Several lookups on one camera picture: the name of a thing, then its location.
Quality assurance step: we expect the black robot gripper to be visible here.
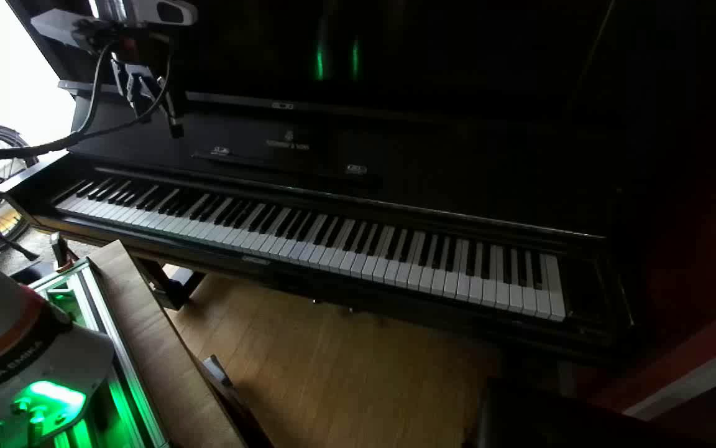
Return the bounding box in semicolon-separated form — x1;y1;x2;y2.
74;15;185;141

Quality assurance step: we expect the black piano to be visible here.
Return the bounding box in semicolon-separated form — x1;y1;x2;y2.
0;0;654;368

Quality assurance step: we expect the white baseboard strip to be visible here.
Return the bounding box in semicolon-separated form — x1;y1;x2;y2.
619;330;716;424

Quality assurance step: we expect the small dark clamp handle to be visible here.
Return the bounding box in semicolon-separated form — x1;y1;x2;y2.
46;231;77;273

